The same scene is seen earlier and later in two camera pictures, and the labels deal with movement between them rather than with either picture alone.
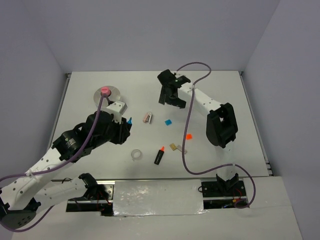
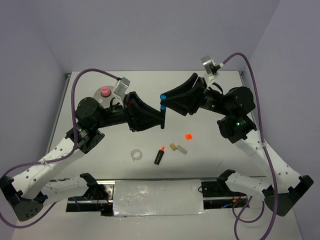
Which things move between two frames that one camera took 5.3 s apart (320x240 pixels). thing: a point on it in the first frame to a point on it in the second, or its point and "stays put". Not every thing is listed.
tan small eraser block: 173,146 stays put
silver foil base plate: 166,197 stays put
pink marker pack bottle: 105,91 stays put
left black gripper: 123,131 to 140,115
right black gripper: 164,98 to 194,96
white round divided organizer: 115,96 stays put
